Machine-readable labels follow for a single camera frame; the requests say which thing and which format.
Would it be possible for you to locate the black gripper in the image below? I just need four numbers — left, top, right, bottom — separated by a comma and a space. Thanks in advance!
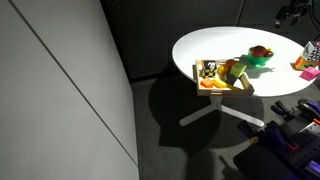
274, 0, 310, 27

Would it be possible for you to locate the green plastic bowl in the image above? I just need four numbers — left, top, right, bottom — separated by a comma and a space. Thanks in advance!
246, 45, 275, 67

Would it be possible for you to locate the large purple spring clamp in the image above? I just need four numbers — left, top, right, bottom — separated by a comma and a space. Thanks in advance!
237, 120, 300, 153

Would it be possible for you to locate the flat dark metal plate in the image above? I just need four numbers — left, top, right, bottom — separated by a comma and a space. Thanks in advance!
233, 143, 301, 180

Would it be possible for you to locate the white table base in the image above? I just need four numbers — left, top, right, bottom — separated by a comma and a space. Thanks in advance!
179, 94, 266, 128

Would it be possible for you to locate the dark grey block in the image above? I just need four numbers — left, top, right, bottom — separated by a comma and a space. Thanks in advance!
224, 73, 239, 85

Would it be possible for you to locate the tan patterned block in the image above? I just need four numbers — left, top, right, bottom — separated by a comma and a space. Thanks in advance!
239, 74, 252, 89

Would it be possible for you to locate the wooden tray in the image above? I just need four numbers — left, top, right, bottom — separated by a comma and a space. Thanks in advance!
192, 58, 256, 98

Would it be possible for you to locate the orange flat block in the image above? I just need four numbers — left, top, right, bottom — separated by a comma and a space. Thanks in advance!
200, 78, 217, 89

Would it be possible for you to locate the yellow-orange toy fruit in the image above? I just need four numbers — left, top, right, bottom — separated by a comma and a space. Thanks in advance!
217, 64, 231, 77

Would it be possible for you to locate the small purple clamp piece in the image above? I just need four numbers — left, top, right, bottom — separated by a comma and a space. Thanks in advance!
304, 159, 320, 178

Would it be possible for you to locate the pink block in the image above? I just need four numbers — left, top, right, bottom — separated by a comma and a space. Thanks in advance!
299, 66, 320, 82

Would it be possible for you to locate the green block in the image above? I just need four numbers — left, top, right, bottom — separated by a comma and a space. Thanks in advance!
229, 62, 248, 78

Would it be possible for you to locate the red toy tomato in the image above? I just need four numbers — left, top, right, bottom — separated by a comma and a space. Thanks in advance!
250, 45, 267, 57

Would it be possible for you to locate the yellow wedge block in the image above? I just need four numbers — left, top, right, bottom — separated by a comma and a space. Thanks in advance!
213, 78, 235, 90

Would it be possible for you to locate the black yellow checkered cube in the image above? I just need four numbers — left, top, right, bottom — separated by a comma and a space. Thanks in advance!
202, 60, 219, 79

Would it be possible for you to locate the black spring clamp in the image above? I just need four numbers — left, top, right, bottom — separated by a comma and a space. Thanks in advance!
270, 99, 295, 123

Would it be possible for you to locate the orange toy fruit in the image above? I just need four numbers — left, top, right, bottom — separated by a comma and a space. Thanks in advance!
224, 59, 238, 69

